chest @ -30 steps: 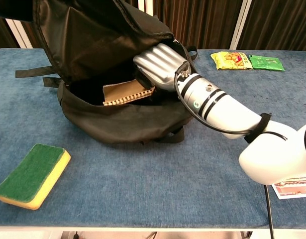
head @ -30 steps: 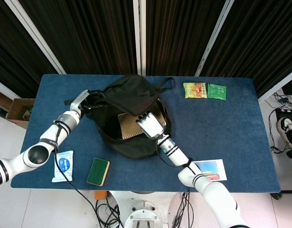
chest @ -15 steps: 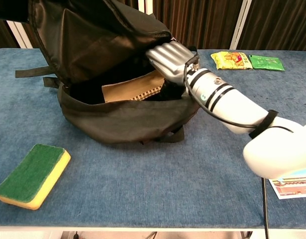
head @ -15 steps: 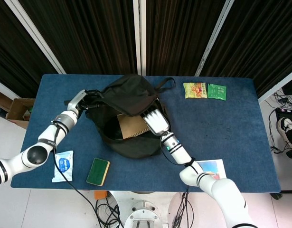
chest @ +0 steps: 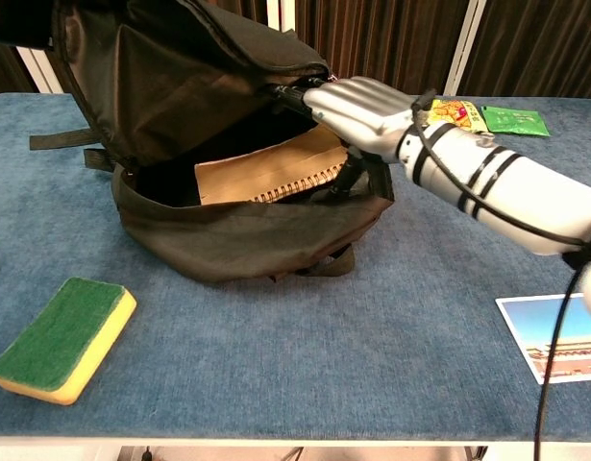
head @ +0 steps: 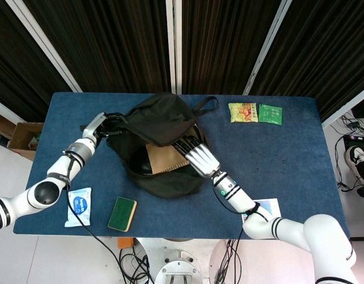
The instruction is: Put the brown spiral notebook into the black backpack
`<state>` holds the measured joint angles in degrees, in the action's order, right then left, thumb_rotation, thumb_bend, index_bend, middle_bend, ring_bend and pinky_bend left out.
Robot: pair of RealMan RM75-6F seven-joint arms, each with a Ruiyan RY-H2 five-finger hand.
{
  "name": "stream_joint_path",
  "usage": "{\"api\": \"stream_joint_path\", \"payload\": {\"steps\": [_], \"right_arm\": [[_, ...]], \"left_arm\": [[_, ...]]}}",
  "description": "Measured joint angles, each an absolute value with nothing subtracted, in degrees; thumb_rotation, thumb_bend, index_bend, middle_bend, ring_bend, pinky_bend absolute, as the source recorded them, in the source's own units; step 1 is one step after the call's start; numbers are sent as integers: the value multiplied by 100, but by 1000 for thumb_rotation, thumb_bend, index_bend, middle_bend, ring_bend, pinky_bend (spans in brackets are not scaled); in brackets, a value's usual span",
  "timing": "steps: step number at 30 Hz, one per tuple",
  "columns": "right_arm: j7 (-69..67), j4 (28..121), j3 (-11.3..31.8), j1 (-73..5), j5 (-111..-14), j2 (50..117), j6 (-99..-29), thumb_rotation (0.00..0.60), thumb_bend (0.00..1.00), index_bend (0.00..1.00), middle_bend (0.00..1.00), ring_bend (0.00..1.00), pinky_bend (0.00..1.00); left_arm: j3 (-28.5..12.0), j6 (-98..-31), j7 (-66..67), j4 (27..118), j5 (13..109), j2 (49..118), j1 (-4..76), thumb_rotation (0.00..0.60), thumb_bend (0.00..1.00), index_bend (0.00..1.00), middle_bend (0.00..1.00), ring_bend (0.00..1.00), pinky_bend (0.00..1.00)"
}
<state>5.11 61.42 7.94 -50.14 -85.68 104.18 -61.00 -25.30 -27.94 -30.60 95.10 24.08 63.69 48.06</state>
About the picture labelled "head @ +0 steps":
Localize brown spiral notebook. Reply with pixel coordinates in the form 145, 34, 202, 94
145, 143, 191, 175

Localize green sponge block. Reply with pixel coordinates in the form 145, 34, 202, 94
107, 196, 138, 233

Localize black backpack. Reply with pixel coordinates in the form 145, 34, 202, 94
79, 92, 218, 199

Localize dark green packet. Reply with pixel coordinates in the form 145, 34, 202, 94
258, 103, 284, 126

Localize black floor cables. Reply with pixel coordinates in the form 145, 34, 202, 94
329, 114, 364, 143

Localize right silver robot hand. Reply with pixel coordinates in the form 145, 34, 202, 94
173, 134, 221, 178

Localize black white sneaker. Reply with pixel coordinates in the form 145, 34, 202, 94
343, 144, 364, 186

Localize yellow green snack packet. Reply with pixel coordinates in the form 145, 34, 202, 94
228, 102, 258, 122

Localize blue table mat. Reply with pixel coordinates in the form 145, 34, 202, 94
12, 92, 351, 241

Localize palace photo postcard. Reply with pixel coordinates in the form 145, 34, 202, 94
241, 198, 282, 223

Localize black cable bundle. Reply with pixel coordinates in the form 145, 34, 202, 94
118, 247, 154, 284
214, 239, 243, 284

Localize white frame post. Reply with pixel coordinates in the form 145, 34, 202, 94
321, 91, 364, 128
165, 0, 183, 95
242, 0, 294, 96
4, 0, 83, 93

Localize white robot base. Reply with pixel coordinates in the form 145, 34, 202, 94
134, 238, 244, 284

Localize cardboard box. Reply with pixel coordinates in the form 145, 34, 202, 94
7, 121, 45, 162

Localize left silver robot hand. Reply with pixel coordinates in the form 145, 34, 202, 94
82, 111, 129, 143

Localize blue white wet wipes pack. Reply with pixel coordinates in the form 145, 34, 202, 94
64, 186, 93, 228

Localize black curtain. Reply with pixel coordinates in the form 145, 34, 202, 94
21, 0, 171, 94
249, 0, 364, 122
181, 0, 281, 96
0, 0, 73, 122

